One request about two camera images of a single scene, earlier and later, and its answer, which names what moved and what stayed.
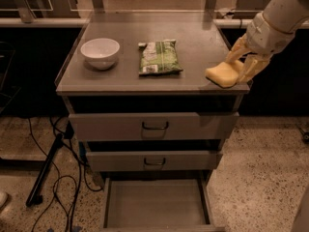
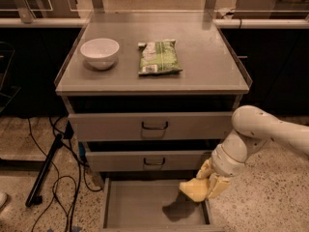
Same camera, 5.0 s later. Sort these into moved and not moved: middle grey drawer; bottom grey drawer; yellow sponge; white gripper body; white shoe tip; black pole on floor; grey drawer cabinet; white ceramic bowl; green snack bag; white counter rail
Moved: white gripper body; yellow sponge
Not moved: bottom grey drawer; white counter rail; black pole on floor; white ceramic bowl; white shoe tip; grey drawer cabinet; green snack bag; middle grey drawer
